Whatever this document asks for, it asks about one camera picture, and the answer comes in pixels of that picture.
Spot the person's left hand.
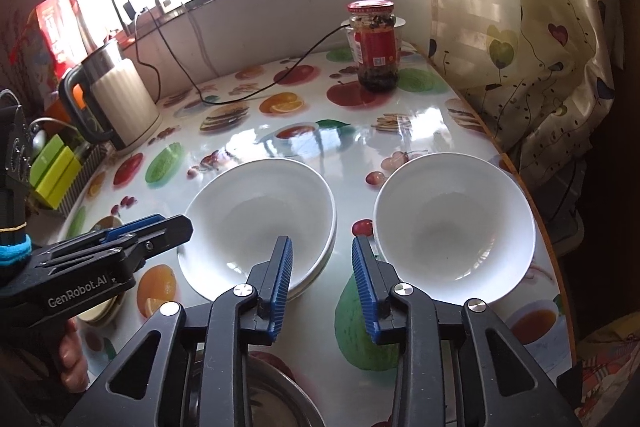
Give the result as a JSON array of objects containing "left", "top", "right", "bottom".
[{"left": 55, "top": 318, "right": 93, "bottom": 394}]

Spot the orange box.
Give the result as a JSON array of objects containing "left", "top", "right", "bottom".
[{"left": 47, "top": 86, "right": 87, "bottom": 125}]

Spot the colourful printed cloth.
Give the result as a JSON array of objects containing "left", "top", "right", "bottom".
[{"left": 575, "top": 312, "right": 640, "bottom": 427}]

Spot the red label glass jar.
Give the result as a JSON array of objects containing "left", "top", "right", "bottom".
[{"left": 347, "top": 0, "right": 401, "bottom": 92}]

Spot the cartoon printed poster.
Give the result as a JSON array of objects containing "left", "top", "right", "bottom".
[{"left": 15, "top": 0, "right": 83, "bottom": 108}]

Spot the heart printed curtain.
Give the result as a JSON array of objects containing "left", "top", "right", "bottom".
[{"left": 427, "top": 0, "right": 621, "bottom": 188}]

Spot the cream electric kettle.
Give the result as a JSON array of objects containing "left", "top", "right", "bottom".
[{"left": 57, "top": 38, "right": 163, "bottom": 152}]

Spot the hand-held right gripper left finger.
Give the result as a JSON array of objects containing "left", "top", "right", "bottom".
[{"left": 62, "top": 235, "right": 294, "bottom": 427}]

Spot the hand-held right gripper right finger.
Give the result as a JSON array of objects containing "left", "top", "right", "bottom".
[{"left": 351, "top": 235, "right": 581, "bottom": 427}]

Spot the black power cable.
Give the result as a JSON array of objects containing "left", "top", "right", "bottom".
[{"left": 122, "top": 0, "right": 351, "bottom": 105}]

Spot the stainless steel bowl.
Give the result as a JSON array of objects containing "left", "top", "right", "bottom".
[{"left": 187, "top": 347, "right": 326, "bottom": 427}]

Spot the grey chevron tray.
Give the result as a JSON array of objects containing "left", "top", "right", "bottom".
[{"left": 55, "top": 142, "right": 108, "bottom": 212}]

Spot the food printed tablecloth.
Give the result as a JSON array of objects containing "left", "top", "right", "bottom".
[{"left": 65, "top": 39, "right": 576, "bottom": 427}]

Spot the dark green box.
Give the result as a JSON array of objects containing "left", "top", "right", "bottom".
[{"left": 30, "top": 134, "right": 66, "bottom": 188}]

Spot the small white blue-striped bowl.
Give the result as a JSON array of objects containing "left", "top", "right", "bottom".
[{"left": 372, "top": 153, "right": 537, "bottom": 304}]

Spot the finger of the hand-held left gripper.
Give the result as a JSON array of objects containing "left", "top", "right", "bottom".
[
  {"left": 32, "top": 233, "right": 147, "bottom": 281},
  {"left": 102, "top": 214, "right": 194, "bottom": 259}
]

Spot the large white blue-striped bowl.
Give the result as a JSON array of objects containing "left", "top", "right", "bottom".
[{"left": 177, "top": 158, "right": 338, "bottom": 303}]

